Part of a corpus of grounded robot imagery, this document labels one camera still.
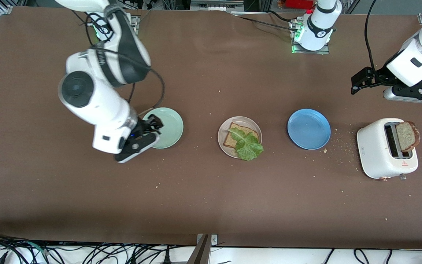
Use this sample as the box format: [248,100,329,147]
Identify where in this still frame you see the light green plate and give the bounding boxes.
[142,107,184,149]

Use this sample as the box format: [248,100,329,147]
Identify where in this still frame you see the black base cable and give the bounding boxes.
[237,15,294,32]

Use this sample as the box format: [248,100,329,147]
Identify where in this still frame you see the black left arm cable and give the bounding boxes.
[363,0,378,76]

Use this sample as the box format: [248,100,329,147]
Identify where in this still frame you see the silver table edge bracket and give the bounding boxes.
[196,234,218,246]

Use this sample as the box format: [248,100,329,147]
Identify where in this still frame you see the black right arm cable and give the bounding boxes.
[73,11,166,116]

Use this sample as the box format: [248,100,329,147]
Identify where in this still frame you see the blue plate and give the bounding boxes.
[287,109,331,150]

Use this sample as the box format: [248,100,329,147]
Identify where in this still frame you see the red box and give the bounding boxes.
[285,0,315,10]

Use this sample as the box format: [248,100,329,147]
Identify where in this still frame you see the grey metal equipment box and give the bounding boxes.
[190,0,245,11]

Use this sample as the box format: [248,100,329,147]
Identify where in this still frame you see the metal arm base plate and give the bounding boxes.
[289,19,331,55]
[123,14,140,50]

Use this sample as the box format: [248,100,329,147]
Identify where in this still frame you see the green lettuce leaf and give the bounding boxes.
[227,127,264,161]

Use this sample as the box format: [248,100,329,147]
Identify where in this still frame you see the dark grey metal post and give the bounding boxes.
[186,234,211,264]

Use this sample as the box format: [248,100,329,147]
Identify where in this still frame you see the brown bread slice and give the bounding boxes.
[223,122,260,149]
[395,121,421,153]

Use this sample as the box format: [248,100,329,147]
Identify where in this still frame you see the beige plate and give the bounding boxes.
[218,116,263,159]

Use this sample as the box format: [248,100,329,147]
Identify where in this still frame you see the white toaster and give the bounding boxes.
[356,118,419,181]

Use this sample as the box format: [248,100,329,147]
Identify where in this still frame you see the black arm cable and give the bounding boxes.
[73,11,166,116]
[363,0,378,76]

